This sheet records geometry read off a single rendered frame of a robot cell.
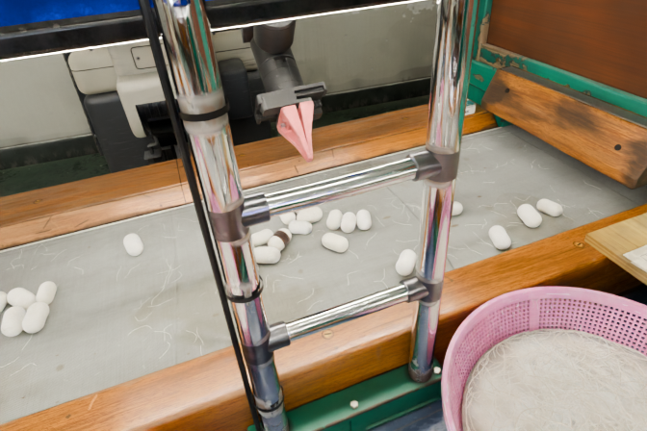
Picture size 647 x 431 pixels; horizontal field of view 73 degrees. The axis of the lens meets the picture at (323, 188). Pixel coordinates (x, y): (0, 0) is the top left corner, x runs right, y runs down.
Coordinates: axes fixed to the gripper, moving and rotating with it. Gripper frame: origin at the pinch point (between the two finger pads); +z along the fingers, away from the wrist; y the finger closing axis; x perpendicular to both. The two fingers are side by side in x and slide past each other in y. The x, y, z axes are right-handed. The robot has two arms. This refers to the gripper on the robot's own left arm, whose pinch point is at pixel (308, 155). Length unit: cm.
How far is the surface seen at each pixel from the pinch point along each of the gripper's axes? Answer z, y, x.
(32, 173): -95, -96, 186
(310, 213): 7.9, -2.2, 0.9
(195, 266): 10.5, -18.5, 1.2
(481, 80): -10.0, 40.8, 10.1
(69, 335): 14.2, -32.7, -2.2
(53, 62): -137, -67, 153
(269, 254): 12.2, -9.6, -2.5
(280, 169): -2.5, -2.3, 10.5
